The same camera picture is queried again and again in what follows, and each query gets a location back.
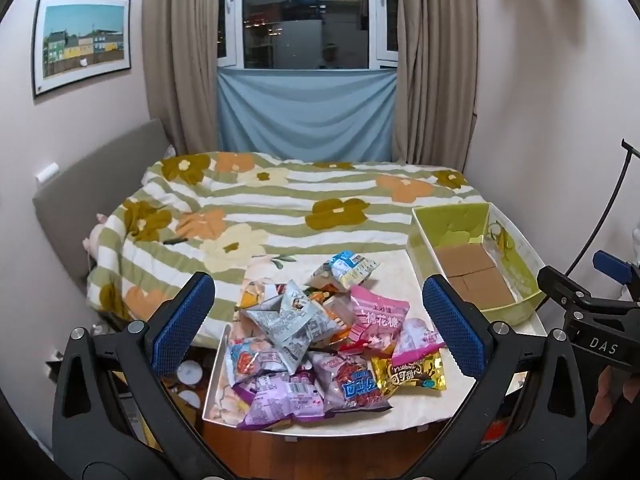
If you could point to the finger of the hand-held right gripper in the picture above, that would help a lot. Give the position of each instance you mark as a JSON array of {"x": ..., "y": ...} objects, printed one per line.
[
  {"x": 565, "y": 292},
  {"x": 612, "y": 265}
]

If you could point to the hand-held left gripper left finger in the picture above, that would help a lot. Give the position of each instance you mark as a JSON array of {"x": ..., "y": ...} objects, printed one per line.
[{"x": 182, "y": 325}]

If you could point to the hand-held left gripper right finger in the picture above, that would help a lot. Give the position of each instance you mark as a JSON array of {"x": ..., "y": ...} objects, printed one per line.
[{"x": 457, "y": 330}]

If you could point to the green cardboard box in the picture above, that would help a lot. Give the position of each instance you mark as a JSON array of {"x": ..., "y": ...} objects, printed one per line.
[{"x": 520, "y": 255}]

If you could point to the white floral tray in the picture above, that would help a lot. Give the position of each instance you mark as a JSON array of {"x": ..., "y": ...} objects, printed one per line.
[{"x": 440, "y": 410}]

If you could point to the blue white crinkled bag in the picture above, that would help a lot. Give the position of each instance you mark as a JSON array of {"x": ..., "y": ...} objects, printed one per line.
[{"x": 345, "y": 270}]

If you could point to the pile of snack packets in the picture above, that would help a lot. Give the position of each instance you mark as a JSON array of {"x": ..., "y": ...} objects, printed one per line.
[{"x": 325, "y": 360}]

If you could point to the person's right hand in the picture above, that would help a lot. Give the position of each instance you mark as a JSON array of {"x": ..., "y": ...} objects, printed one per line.
[{"x": 604, "y": 395}]

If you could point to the white round container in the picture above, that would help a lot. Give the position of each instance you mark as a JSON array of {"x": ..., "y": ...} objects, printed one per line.
[
  {"x": 190, "y": 400},
  {"x": 190, "y": 371}
]

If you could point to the brown cardboard liner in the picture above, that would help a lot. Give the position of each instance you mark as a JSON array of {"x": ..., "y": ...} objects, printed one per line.
[{"x": 475, "y": 275}]

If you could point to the small black object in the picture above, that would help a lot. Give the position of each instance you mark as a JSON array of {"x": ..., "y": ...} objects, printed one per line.
[{"x": 175, "y": 241}]

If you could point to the pink plush toy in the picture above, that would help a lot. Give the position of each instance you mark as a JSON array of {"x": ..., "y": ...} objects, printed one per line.
[{"x": 94, "y": 237}]

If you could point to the green striped floral blanket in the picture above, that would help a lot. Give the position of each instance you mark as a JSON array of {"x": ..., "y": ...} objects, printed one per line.
[{"x": 280, "y": 200}]

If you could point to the grey padded headboard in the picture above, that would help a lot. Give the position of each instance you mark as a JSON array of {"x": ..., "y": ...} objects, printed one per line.
[{"x": 95, "y": 175}]

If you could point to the white lint roller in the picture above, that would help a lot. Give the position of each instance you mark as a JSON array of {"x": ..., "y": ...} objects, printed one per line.
[{"x": 46, "y": 172}]

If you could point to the light blue cloth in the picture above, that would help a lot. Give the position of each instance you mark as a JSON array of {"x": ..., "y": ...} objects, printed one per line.
[{"x": 305, "y": 115}]

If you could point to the beige curtain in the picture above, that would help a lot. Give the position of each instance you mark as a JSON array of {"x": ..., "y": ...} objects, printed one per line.
[
  {"x": 432, "y": 60},
  {"x": 180, "y": 55}
]

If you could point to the framed houses picture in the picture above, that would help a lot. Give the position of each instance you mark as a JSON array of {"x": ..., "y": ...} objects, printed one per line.
[{"x": 82, "y": 42}]

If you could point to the white framed window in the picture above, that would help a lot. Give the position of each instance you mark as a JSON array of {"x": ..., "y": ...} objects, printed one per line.
[{"x": 307, "y": 15}]

